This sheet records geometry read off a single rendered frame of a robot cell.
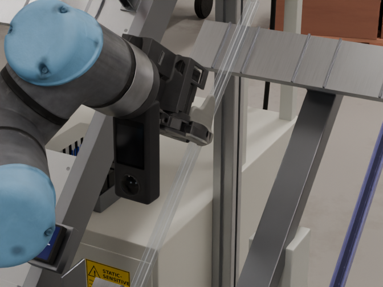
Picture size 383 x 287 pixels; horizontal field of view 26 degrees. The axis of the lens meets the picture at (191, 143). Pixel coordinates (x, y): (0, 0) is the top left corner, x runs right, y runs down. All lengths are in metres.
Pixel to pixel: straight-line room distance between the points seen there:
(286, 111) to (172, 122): 0.99
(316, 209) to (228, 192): 1.32
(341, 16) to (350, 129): 0.87
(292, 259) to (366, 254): 1.57
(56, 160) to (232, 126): 0.39
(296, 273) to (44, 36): 0.48
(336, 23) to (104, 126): 3.08
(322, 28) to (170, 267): 2.85
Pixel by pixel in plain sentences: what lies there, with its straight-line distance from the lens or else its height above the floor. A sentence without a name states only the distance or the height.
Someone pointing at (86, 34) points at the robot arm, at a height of 1.13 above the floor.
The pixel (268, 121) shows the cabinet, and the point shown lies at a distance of 1.86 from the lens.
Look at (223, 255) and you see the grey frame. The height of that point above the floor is 0.50.
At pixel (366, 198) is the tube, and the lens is 0.93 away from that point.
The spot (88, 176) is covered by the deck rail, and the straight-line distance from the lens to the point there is 1.13.
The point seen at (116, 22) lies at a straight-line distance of 1.23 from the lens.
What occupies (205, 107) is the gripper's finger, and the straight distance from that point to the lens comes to 0.97.
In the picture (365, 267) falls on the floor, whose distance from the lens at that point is 2.51.
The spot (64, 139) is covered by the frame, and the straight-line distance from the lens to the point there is 1.67.
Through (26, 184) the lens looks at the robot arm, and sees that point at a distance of 0.62.
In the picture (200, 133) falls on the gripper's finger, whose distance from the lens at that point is 0.92.
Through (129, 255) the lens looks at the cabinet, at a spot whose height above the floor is 0.59.
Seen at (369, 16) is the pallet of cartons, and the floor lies 0.25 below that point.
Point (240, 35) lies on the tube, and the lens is 1.07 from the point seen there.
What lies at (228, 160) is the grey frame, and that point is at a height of 0.70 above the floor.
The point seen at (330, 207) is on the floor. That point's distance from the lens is 2.82.
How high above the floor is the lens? 1.34
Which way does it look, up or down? 24 degrees down
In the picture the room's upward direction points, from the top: straight up
